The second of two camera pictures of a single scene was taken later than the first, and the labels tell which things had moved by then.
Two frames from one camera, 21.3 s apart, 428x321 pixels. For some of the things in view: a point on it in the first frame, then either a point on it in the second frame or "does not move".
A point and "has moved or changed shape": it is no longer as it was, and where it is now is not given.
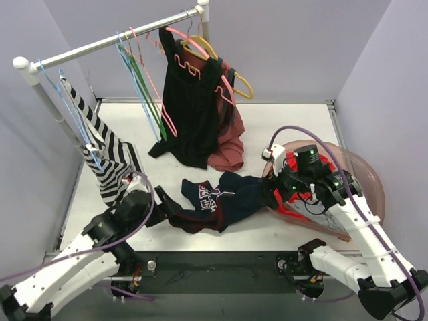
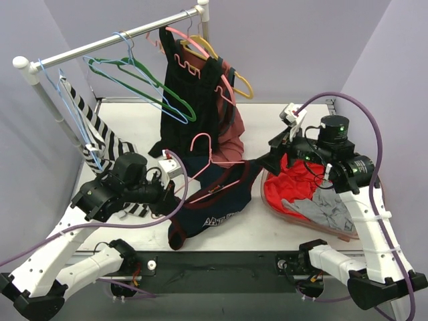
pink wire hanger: (164, 115) to (208, 164)
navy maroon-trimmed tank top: (208, 208) has moved or changed shape
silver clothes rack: (25, 65) does not move
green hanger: (146, 90) to (93, 62)
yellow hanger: (211, 52) does not move
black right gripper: (279, 180) to (277, 150)
